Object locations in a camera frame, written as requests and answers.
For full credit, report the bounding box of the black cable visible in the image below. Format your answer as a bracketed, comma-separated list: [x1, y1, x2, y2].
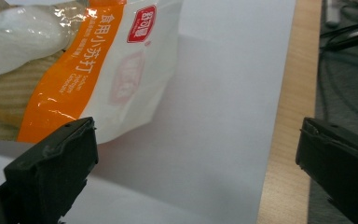
[319, 15, 358, 52]

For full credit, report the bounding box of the grey patterned carpet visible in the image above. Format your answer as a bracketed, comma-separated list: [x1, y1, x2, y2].
[307, 0, 358, 224]

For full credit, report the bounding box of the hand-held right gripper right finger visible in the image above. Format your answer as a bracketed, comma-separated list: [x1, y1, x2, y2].
[295, 117, 358, 224]

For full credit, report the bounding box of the orange and white powder bag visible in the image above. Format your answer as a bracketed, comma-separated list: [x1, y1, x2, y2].
[0, 0, 185, 145]

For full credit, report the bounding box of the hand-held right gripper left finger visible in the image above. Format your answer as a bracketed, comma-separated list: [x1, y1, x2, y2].
[0, 116, 100, 224]

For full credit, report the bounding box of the white paper sheet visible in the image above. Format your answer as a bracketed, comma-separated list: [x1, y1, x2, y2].
[0, 0, 297, 224]

